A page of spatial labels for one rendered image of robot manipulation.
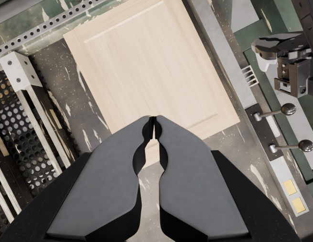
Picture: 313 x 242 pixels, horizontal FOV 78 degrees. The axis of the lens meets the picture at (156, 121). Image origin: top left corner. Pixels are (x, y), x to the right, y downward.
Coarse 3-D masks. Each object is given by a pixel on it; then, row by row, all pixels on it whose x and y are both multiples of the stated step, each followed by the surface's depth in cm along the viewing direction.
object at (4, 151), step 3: (0, 138) 73; (0, 141) 73; (0, 144) 72; (3, 144) 73; (0, 147) 72; (3, 147) 73; (3, 150) 72; (6, 150) 73; (3, 153) 72; (6, 153) 73
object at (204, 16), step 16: (192, 0) 67; (208, 16) 67; (208, 32) 67; (224, 48) 67; (224, 64) 67; (240, 80) 67; (240, 96) 67; (256, 144) 71; (272, 176) 71; (288, 176) 68; (288, 208) 71
